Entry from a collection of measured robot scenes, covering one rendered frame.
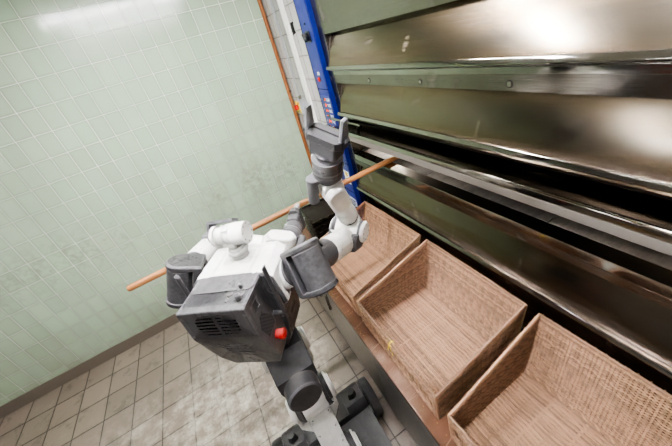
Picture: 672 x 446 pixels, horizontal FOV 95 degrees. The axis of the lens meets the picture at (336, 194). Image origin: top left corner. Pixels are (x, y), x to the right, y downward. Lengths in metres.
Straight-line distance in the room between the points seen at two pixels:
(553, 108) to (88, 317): 3.23
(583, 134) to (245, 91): 2.22
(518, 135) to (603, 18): 0.33
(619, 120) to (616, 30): 0.20
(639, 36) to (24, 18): 2.73
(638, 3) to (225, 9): 2.30
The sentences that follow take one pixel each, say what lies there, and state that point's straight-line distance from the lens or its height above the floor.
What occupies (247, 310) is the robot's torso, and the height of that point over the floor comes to 1.38.
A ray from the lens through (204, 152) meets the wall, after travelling 2.66.
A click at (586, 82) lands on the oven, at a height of 1.66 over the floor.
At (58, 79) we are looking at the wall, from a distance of 2.66.
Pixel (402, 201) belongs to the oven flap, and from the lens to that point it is 1.74.
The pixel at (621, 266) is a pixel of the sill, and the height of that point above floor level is 1.18.
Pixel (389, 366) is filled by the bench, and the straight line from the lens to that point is 1.58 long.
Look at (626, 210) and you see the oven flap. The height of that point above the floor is 1.40.
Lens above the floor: 1.92
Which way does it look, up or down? 28 degrees down
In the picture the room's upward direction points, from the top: 17 degrees counter-clockwise
